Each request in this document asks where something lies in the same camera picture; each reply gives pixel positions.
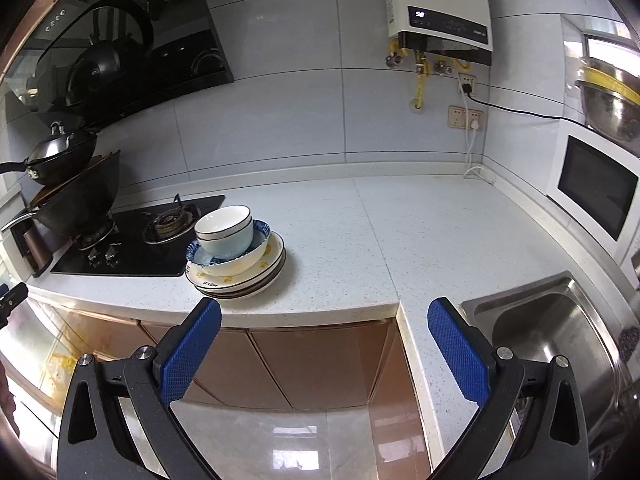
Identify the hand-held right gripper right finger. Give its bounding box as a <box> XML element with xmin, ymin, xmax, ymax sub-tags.
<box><xmin>426</xmin><ymin>296</ymin><xmax>591</xmax><ymax>480</ymax></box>

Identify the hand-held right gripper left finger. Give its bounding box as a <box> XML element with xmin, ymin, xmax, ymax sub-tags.
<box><xmin>56</xmin><ymin>296</ymin><xmax>223</xmax><ymax>480</ymax></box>

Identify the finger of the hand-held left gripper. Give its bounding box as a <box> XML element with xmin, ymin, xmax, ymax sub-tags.
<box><xmin>0</xmin><ymin>281</ymin><xmax>29</xmax><ymax>326</ymax></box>

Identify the white plate with yellow print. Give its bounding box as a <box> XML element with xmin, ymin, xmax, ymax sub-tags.
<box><xmin>185</xmin><ymin>234</ymin><xmax>287</xmax><ymax>293</ymax></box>

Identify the white bowl with dark rim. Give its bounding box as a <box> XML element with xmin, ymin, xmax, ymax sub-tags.
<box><xmin>194</xmin><ymin>205</ymin><xmax>254</xmax><ymax>256</ymax></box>

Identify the pale blue patterned bowl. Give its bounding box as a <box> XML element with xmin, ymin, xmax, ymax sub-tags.
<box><xmin>186</xmin><ymin>219</ymin><xmax>272</xmax><ymax>265</ymax></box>

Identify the brown cabinet door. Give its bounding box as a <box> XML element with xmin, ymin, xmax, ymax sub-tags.
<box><xmin>140</xmin><ymin>324</ymin><xmax>294</xmax><ymax>409</ymax></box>
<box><xmin>248</xmin><ymin>321</ymin><xmax>396</xmax><ymax>411</ymax></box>
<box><xmin>367</xmin><ymin>320</ymin><xmax>434</xmax><ymax>468</ymax></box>

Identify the stainless steel sink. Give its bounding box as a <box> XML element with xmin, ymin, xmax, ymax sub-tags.
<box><xmin>460</xmin><ymin>271</ymin><xmax>640</xmax><ymax>480</ymax></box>

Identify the metal stove burner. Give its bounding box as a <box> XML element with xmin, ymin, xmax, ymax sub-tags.
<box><xmin>74</xmin><ymin>220</ymin><xmax>119</xmax><ymax>252</ymax></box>
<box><xmin>142</xmin><ymin>195</ymin><xmax>200</xmax><ymax>246</ymax></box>

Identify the black glass gas stove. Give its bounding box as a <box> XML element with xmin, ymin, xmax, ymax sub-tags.
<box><xmin>50</xmin><ymin>194</ymin><xmax>227</xmax><ymax>277</ymax></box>

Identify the large black wok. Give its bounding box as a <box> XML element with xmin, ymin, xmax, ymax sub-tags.
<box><xmin>0</xmin><ymin>149</ymin><xmax>122</xmax><ymax>239</ymax></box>

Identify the black frying pan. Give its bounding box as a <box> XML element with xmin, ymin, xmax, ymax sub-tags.
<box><xmin>0</xmin><ymin>121</ymin><xmax>99</xmax><ymax>186</ymax></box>

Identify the white microwave oven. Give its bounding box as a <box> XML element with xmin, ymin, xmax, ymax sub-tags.
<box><xmin>546</xmin><ymin>132</ymin><xmax>640</xmax><ymax>257</ymax></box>

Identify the steel bowl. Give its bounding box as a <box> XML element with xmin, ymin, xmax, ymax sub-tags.
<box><xmin>575</xmin><ymin>79</ymin><xmax>640</xmax><ymax>157</ymax></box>

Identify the black range hood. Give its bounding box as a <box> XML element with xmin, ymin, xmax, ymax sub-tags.
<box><xmin>0</xmin><ymin>0</ymin><xmax>235</xmax><ymax>161</ymax></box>

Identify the white power cable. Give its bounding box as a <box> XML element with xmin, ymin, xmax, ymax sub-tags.
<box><xmin>462</xmin><ymin>94</ymin><xmax>497</xmax><ymax>181</ymax></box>

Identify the white double wall socket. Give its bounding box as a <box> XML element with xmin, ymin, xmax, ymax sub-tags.
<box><xmin>447</xmin><ymin>105</ymin><xmax>485</xmax><ymax>132</ymax></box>

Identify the black power cable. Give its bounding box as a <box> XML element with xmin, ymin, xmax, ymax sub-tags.
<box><xmin>462</xmin><ymin>84</ymin><xmax>587</xmax><ymax>127</ymax></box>

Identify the yellow gas hose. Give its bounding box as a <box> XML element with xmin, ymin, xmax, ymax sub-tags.
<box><xmin>412</xmin><ymin>50</ymin><xmax>429</xmax><ymax>111</ymax></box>

